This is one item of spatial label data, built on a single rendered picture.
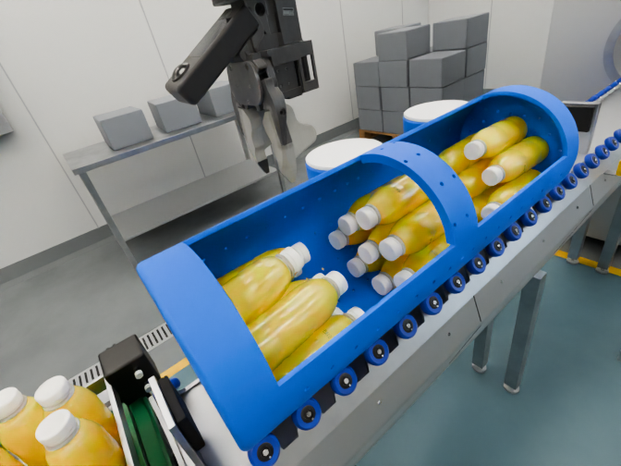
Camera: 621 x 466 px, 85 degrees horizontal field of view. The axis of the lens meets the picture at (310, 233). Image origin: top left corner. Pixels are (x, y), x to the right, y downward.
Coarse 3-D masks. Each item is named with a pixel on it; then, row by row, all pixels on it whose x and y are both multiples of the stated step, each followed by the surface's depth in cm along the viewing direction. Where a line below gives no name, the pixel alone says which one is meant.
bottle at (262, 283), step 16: (272, 256) 50; (240, 272) 48; (256, 272) 47; (272, 272) 47; (288, 272) 49; (224, 288) 46; (240, 288) 45; (256, 288) 46; (272, 288) 46; (240, 304) 44; (256, 304) 45; (272, 304) 48
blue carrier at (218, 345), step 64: (448, 128) 88; (576, 128) 73; (320, 192) 67; (448, 192) 53; (192, 256) 41; (256, 256) 65; (320, 256) 73; (448, 256) 53; (192, 320) 35; (384, 320) 48; (256, 384) 36; (320, 384) 44
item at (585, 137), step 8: (568, 104) 106; (576, 104) 105; (584, 104) 103; (592, 104) 102; (600, 104) 102; (576, 112) 105; (584, 112) 103; (592, 112) 102; (576, 120) 105; (584, 120) 104; (592, 120) 104; (584, 128) 105; (592, 128) 104; (584, 136) 107; (592, 136) 107; (584, 144) 108; (584, 152) 109
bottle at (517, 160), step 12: (516, 144) 77; (528, 144) 76; (540, 144) 76; (504, 156) 73; (516, 156) 73; (528, 156) 74; (540, 156) 76; (504, 168) 72; (516, 168) 72; (528, 168) 75; (504, 180) 74
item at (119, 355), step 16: (112, 352) 62; (128, 352) 62; (144, 352) 62; (112, 368) 59; (128, 368) 60; (144, 368) 62; (112, 384) 59; (128, 384) 61; (144, 384) 62; (128, 400) 62
